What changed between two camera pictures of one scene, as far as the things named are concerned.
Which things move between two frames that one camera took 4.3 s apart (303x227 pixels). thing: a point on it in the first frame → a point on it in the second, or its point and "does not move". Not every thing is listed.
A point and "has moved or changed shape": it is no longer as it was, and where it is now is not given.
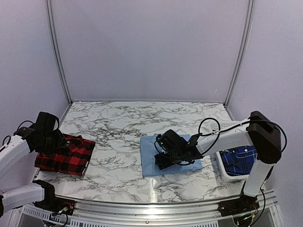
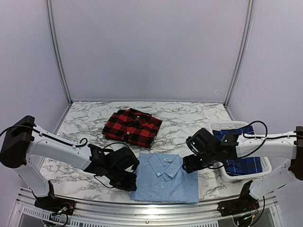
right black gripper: x=160 y=162 → x=191 y=165
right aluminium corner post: x=250 y=14 does not move
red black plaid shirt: x=71 y=159 → x=138 y=127
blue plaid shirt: x=238 y=161 does not move
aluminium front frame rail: x=98 y=213 does not move
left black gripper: x=60 y=141 → x=129 y=186
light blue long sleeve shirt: x=148 y=166 has moved or changed shape
